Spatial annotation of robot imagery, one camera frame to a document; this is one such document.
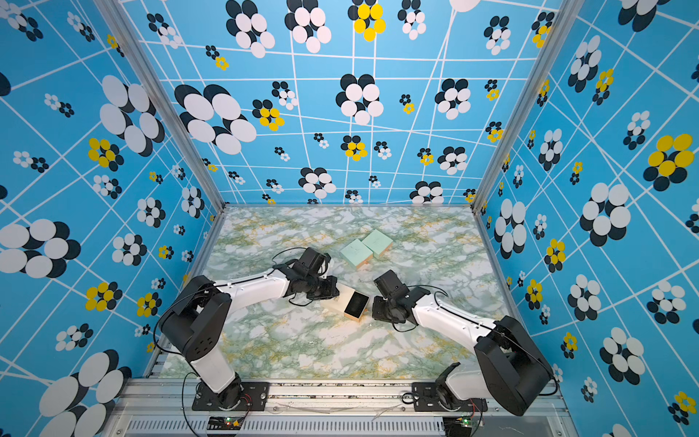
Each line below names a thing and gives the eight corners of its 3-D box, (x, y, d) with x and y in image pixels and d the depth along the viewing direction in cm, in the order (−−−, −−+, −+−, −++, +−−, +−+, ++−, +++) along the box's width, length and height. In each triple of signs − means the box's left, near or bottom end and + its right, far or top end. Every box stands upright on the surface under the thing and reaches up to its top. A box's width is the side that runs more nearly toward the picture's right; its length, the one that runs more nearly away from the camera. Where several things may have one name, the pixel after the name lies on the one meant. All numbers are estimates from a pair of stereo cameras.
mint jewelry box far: (361, 245, 109) (361, 240, 106) (375, 234, 113) (376, 228, 110) (379, 259, 105) (379, 254, 102) (393, 246, 109) (393, 241, 106)
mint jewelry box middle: (355, 270, 102) (355, 265, 99) (340, 254, 106) (340, 249, 104) (373, 258, 105) (373, 253, 102) (358, 243, 110) (357, 238, 107)
